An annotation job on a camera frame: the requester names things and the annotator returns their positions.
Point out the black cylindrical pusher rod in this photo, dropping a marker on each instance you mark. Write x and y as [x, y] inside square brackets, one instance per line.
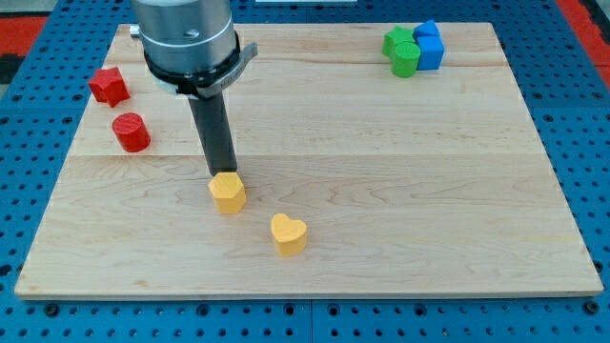
[211, 121]

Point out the blue block behind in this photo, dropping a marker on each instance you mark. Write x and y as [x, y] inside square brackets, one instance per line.
[427, 28]

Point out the red cylinder block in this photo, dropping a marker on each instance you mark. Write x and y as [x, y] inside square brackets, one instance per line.
[131, 132]

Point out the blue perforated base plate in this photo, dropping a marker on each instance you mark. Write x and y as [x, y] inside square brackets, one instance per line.
[560, 60]

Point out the wooden board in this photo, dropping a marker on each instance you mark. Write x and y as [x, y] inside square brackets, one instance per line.
[433, 186]

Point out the yellow hexagon block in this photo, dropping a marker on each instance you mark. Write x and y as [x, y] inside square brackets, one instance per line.
[228, 192]

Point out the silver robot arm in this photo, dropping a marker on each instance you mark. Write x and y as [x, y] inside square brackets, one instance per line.
[192, 47]

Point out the red star block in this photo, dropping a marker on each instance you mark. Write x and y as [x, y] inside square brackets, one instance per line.
[108, 86]

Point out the yellow heart block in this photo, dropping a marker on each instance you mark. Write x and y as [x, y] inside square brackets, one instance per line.
[289, 235]

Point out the green cylinder block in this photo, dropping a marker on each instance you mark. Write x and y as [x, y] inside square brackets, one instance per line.
[404, 59]

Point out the green star block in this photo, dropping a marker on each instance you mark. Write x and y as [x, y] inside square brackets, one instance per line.
[398, 35]

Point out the blue cube block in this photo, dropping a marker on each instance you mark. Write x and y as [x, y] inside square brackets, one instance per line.
[431, 53]

